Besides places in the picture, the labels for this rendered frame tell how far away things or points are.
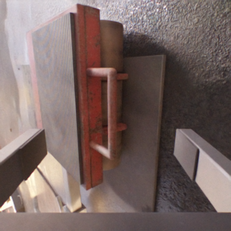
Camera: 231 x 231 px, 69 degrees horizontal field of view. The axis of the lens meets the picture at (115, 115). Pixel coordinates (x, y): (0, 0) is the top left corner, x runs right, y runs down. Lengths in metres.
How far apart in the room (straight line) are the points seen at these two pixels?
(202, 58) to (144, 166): 0.23
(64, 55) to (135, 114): 0.17
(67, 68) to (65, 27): 0.06
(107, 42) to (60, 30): 0.08
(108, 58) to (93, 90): 0.07
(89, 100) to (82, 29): 0.10
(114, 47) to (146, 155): 0.22
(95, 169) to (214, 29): 0.28
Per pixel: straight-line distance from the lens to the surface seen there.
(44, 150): 0.17
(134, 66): 0.34
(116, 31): 0.33
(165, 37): 0.32
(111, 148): 0.25
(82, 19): 0.27
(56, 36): 0.32
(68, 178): 0.59
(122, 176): 0.45
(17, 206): 2.92
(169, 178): 0.36
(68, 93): 0.29
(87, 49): 0.27
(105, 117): 0.33
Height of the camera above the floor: 0.26
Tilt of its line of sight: 39 degrees down
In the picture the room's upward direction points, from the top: 103 degrees counter-clockwise
